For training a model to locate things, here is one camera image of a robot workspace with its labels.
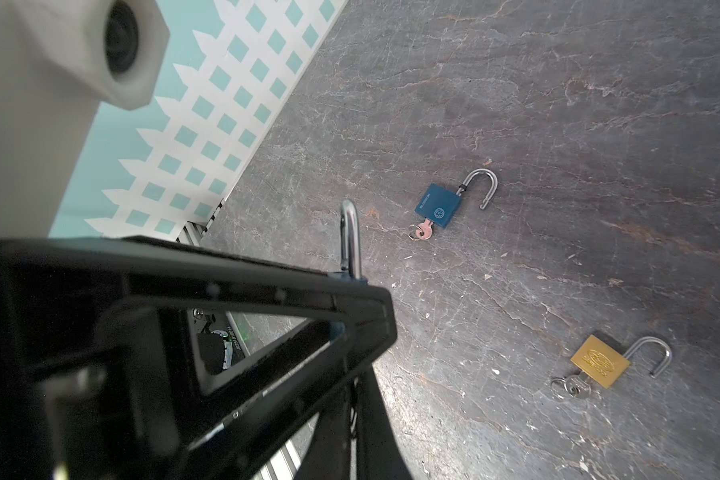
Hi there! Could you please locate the large blue padlock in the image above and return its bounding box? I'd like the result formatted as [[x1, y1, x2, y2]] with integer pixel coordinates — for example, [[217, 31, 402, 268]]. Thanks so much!
[[415, 168, 499, 228]]

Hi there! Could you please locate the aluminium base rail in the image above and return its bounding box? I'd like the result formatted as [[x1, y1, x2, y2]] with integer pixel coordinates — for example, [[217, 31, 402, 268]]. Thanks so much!
[[177, 202, 304, 479]]

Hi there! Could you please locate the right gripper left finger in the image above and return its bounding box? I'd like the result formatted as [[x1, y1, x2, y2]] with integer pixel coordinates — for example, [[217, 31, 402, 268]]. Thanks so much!
[[295, 383, 355, 479]]

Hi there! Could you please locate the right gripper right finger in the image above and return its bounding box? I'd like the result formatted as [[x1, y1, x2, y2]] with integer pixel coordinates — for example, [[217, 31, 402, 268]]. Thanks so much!
[[355, 367, 412, 480]]

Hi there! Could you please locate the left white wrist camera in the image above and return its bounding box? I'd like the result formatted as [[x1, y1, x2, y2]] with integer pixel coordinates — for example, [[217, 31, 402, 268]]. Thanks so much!
[[0, 1, 170, 239]]

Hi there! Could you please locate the small blue padlock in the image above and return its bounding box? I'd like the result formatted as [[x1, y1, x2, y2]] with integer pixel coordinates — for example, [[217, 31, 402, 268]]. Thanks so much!
[[340, 200, 363, 280]]

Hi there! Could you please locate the brass padlock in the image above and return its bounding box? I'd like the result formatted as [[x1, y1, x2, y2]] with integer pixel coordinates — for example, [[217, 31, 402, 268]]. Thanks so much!
[[571, 335, 673, 389]]

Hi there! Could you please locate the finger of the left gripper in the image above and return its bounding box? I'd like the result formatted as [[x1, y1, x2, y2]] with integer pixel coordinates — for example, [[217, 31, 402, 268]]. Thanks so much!
[[0, 237, 397, 479]]

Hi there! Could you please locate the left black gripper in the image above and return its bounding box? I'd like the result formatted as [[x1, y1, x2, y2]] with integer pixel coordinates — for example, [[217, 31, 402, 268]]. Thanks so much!
[[0, 285, 180, 479]]

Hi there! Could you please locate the silver key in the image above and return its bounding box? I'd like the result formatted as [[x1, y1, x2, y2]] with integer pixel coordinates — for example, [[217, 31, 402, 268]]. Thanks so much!
[[408, 219, 433, 241]]

